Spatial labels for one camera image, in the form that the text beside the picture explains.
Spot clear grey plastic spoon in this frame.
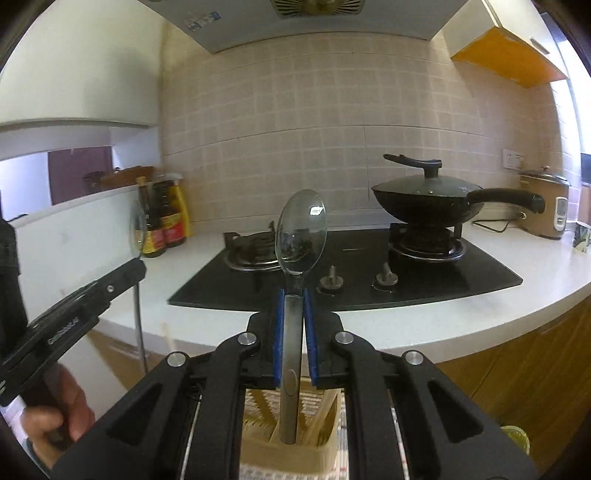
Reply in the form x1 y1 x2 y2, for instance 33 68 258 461
274 189 328 445

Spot smoky spoon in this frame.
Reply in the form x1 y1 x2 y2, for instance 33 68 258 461
130 201 148 374

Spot person's left hand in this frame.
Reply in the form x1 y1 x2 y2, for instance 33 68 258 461
20 364 95 471

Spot beige plastic utensil basket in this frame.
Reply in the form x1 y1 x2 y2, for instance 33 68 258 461
238 375 348 471

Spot striped woven table mat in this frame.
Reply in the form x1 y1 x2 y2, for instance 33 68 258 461
239 413 349 479

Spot dark soy sauce bottle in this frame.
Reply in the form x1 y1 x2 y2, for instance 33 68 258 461
136 176 166 258

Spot red label sauce bottle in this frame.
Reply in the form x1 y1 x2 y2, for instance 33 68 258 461
153 179 190 248

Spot wooden base cabinets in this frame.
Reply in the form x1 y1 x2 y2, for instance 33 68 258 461
87 299 591 467

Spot black gas stove top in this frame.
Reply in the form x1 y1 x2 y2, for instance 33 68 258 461
168 228 523 312

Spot black wok with lid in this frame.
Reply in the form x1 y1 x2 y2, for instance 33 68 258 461
372 154 545 228

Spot brown rice cooker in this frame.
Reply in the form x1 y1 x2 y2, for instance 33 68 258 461
520 167 570 240

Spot patterned mug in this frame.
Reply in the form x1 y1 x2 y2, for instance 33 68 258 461
572 221 591 253

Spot range hood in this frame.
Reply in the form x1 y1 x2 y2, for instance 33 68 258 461
144 1 465 53

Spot white wall socket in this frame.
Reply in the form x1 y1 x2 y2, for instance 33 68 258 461
502 149 525 171

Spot orange wall cabinet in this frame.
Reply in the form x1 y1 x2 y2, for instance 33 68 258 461
442 0 567 88

